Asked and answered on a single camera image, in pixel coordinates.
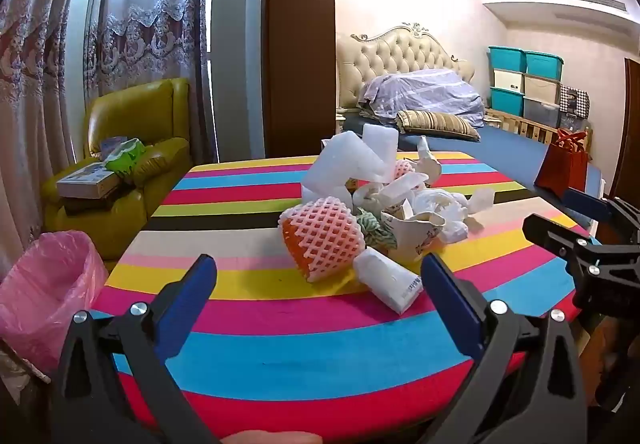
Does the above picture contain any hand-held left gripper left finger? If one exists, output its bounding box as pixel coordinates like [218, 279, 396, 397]
[56, 253, 221, 444]

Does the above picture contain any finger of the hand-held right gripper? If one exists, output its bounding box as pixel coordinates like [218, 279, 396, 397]
[522, 213, 608, 277]
[562, 189, 640, 245]

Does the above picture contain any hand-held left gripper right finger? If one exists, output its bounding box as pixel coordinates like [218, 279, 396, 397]
[420, 253, 588, 444]

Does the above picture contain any white tissue packet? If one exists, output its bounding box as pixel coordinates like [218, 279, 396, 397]
[354, 248, 426, 316]

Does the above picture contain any crushed paper cup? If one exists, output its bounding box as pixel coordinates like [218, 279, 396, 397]
[381, 209, 447, 266]

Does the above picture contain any white paper scrap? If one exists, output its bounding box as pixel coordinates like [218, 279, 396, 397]
[467, 188, 496, 215]

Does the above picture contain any white plastic bag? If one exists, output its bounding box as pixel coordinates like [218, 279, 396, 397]
[410, 188, 473, 245]

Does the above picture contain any green patterned wrapper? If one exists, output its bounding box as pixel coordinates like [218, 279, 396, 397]
[356, 209, 398, 252]

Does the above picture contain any white paper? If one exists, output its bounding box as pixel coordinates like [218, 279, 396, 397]
[352, 173, 431, 215]

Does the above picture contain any beige paper carton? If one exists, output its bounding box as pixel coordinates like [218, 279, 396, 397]
[416, 136, 443, 187]

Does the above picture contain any small pink foam net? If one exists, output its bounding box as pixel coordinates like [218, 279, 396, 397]
[392, 160, 416, 185]

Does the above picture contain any pink bag-lined bin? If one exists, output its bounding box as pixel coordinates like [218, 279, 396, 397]
[0, 230, 108, 375]

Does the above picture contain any person's left hand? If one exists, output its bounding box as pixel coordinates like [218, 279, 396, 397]
[220, 430, 323, 444]

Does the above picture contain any red handbag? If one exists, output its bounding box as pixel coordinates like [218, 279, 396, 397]
[534, 128, 591, 197]

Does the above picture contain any brown wooden door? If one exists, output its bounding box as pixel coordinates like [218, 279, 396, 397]
[622, 56, 640, 197]

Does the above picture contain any checkered bag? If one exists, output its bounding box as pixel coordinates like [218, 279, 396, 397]
[559, 84, 591, 117]

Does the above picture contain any striped colourful tablecloth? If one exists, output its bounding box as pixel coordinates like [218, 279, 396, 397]
[92, 151, 608, 442]

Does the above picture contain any stack of plastic storage boxes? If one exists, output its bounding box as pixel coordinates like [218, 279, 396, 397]
[487, 45, 563, 129]

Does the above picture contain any brown flat box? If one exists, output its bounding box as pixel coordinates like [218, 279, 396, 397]
[62, 194, 118, 215]

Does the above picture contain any green plastic bag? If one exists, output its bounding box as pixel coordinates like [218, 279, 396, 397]
[104, 138, 146, 177]

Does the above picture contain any striped pillow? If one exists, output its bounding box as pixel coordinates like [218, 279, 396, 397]
[396, 110, 482, 142]

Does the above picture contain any white flat box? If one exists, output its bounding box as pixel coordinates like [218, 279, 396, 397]
[56, 163, 123, 199]

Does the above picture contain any yellow leather armchair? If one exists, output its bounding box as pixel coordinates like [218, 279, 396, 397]
[40, 78, 193, 260]

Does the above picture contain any cream tufted headboard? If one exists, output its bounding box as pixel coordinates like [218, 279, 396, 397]
[336, 22, 476, 112]

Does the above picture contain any pink lace curtain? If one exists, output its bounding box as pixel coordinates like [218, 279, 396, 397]
[82, 0, 211, 160]
[0, 0, 101, 275]

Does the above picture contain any wooden bed rail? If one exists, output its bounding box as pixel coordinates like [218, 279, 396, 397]
[484, 106, 593, 160]

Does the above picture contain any brown wooden door frame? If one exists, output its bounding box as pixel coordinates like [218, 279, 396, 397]
[262, 0, 335, 160]

